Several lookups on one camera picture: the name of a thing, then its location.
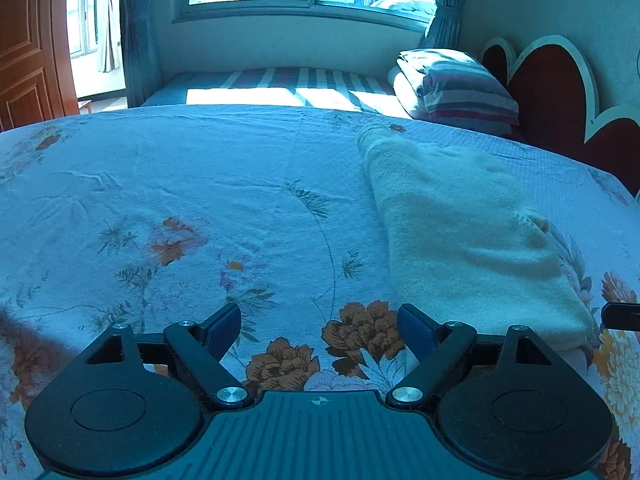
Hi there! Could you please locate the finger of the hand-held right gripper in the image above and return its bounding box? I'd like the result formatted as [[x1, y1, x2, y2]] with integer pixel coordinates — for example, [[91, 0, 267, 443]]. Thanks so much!
[[601, 302, 640, 332]]

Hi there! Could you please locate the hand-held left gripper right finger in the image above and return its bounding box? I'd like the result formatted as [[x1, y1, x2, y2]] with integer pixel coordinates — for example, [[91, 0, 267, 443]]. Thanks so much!
[[385, 304, 551, 408]]

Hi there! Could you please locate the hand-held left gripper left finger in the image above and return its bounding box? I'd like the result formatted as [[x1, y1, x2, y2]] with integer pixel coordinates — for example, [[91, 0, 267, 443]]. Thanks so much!
[[87, 302, 256, 411]]

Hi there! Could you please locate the cream towel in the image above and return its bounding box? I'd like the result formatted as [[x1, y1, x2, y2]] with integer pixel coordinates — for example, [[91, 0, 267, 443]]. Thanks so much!
[[356, 124, 598, 353]]

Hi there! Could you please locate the floral bed sheet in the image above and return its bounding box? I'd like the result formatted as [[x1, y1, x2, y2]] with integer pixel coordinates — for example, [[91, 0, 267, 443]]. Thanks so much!
[[0, 105, 640, 480]]

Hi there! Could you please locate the red heart-shaped headboard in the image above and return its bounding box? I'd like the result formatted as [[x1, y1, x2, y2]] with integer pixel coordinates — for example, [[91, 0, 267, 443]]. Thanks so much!
[[479, 35, 640, 198]]

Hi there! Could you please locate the striped folded quilt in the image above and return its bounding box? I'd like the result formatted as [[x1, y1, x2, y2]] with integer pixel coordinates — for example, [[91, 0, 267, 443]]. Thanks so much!
[[387, 49, 521, 136]]

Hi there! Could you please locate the striped mattress cover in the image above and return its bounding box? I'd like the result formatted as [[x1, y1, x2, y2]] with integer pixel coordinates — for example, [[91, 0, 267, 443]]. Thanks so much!
[[140, 66, 416, 121]]

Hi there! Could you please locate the white folded bedding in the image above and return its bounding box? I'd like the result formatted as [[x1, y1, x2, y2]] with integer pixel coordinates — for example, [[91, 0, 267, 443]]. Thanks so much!
[[370, 0, 437, 17]]

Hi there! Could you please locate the blue-grey curtain with tie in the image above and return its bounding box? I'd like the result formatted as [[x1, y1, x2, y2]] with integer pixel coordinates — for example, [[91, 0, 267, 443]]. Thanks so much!
[[367, 0, 483, 53]]

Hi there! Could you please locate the white sheer curtain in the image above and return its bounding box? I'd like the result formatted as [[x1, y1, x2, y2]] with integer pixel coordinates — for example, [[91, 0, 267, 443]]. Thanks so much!
[[95, 0, 122, 74]]

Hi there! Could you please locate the brown wooden door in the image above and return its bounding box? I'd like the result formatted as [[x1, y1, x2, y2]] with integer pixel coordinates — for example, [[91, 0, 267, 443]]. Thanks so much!
[[0, 0, 79, 133]]

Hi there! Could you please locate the small side window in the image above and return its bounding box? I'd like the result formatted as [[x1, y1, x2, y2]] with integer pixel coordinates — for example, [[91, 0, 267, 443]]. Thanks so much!
[[65, 0, 123, 61]]

